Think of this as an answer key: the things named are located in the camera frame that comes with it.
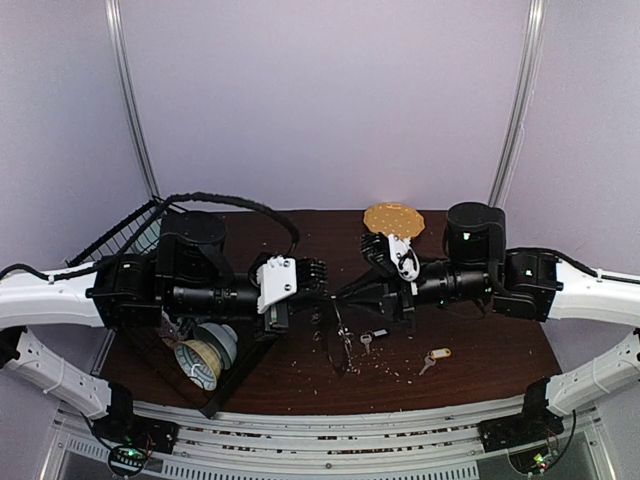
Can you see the key with black tag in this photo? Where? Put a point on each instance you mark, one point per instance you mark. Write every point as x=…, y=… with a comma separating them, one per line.
x=368, y=337

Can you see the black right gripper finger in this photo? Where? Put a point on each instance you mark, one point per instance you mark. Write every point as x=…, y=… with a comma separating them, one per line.
x=371, y=304
x=366, y=279

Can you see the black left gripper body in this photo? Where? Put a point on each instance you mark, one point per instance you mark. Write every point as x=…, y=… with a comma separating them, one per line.
x=277, y=317

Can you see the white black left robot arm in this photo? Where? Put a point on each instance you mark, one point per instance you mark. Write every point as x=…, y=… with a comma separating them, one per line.
x=30, y=298

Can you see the silver key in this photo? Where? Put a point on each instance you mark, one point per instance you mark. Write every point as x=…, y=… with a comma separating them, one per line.
x=346, y=338

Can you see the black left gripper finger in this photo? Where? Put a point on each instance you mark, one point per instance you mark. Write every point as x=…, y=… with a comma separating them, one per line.
x=309, y=307
x=314, y=288

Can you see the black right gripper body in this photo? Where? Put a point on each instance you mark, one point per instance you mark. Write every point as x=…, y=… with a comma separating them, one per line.
x=401, y=298

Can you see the key with yellow tag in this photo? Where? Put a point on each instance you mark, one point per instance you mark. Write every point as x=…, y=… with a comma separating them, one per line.
x=432, y=357

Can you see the yellow polka dot dish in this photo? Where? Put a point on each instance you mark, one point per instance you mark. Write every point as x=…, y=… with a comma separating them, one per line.
x=394, y=219

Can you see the aluminium corner post left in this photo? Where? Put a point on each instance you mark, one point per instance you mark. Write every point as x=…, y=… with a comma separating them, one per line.
x=118, y=41

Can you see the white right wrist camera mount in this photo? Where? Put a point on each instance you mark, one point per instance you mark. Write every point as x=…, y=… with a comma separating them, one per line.
x=405, y=260

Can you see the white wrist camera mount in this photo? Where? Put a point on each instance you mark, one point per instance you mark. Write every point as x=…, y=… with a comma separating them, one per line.
x=405, y=260
x=277, y=280

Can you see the aluminium front rail frame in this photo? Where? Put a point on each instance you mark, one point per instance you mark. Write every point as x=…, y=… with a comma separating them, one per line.
x=441, y=443

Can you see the aluminium corner post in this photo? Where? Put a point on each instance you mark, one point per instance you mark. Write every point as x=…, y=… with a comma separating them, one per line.
x=524, y=92
x=118, y=41

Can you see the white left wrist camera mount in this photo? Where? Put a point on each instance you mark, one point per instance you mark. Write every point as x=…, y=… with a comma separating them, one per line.
x=277, y=280

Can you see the yellow patterned bowl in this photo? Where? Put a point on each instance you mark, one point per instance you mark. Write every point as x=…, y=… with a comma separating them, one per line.
x=200, y=363

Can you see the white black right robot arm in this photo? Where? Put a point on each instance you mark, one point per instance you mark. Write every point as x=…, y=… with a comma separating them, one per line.
x=531, y=283

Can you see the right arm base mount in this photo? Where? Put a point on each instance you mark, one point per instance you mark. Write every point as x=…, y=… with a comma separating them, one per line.
x=531, y=441

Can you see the small patterned cup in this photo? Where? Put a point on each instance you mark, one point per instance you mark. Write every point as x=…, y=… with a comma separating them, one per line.
x=171, y=332

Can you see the black wire dish rack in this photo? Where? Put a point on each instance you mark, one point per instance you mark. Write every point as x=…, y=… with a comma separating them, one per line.
x=164, y=268

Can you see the aluminium corner post right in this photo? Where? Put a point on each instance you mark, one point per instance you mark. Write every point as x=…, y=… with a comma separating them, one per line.
x=524, y=92

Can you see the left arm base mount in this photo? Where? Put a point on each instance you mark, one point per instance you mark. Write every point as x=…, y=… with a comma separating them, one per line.
x=130, y=447

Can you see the light green celadon bowl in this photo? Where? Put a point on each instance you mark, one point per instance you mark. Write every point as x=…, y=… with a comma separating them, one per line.
x=222, y=338

